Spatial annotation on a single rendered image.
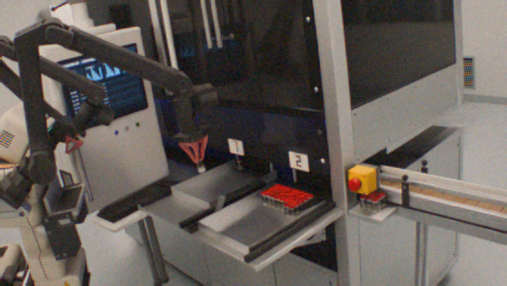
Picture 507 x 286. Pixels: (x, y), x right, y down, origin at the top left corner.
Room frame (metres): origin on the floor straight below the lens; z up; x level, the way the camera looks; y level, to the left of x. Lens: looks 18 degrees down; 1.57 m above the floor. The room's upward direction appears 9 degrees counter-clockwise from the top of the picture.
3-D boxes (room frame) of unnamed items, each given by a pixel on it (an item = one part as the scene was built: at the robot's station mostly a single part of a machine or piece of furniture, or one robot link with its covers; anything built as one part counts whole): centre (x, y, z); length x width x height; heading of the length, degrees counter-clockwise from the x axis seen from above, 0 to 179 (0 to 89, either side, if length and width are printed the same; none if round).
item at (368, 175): (1.24, -0.33, 1.00); 0.08 x 0.07 x 0.07; 130
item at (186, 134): (1.27, 0.18, 1.24); 0.10 x 0.07 x 0.07; 145
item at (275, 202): (1.34, -0.06, 0.90); 0.18 x 0.02 x 0.05; 39
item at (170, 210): (1.45, 0.08, 0.87); 0.70 x 0.48 x 0.02; 40
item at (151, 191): (1.77, 0.53, 0.82); 0.40 x 0.14 x 0.02; 137
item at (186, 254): (2.38, 0.00, 0.44); 2.06 x 1.00 x 0.88; 40
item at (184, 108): (1.27, 0.18, 1.31); 0.07 x 0.06 x 0.07; 110
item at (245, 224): (1.29, 0.01, 0.90); 0.34 x 0.26 x 0.04; 129
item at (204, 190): (1.62, 0.14, 0.90); 0.34 x 0.26 x 0.04; 130
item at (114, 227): (1.78, 0.55, 0.79); 0.45 x 0.28 x 0.03; 137
